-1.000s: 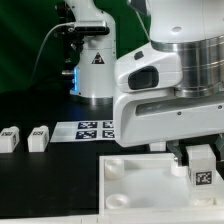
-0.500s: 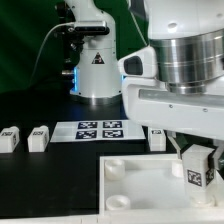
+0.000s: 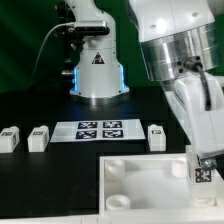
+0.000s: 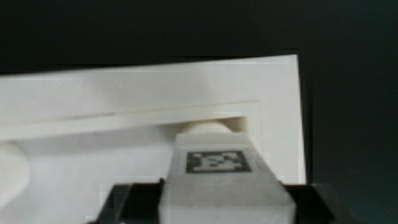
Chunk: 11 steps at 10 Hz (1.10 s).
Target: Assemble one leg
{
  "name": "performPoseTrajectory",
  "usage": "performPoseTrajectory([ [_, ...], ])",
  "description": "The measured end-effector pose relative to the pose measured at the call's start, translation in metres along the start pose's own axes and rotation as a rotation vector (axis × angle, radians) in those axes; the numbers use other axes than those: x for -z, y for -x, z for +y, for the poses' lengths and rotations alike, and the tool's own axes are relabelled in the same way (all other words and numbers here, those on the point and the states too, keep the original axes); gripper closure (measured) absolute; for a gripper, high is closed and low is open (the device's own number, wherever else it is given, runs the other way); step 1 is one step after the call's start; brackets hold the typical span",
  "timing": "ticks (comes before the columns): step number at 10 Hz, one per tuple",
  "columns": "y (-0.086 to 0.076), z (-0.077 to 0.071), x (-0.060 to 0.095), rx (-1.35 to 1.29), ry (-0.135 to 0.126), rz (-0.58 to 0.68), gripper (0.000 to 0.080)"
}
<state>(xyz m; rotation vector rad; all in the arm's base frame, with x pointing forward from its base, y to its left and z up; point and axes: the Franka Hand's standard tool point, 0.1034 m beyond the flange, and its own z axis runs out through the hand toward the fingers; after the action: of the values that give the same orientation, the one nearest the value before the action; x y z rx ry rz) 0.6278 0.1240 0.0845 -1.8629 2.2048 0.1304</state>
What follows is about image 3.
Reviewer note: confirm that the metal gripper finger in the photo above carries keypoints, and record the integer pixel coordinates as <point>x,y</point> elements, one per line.
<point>208,164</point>

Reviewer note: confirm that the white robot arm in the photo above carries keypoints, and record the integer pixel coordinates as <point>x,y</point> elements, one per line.
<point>179,46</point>

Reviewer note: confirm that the black camera on stand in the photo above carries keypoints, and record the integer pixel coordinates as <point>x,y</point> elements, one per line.
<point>91,28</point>

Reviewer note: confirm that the white square tabletop tray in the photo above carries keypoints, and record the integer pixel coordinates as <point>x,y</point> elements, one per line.
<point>153,189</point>

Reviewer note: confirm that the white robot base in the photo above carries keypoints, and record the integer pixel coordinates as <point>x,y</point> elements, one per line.
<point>98,77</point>

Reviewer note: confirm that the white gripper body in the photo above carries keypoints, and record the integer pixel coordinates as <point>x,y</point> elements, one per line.
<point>204,129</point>

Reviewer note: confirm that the white marker sheet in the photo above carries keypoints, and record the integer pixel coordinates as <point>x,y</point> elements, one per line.
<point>98,130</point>

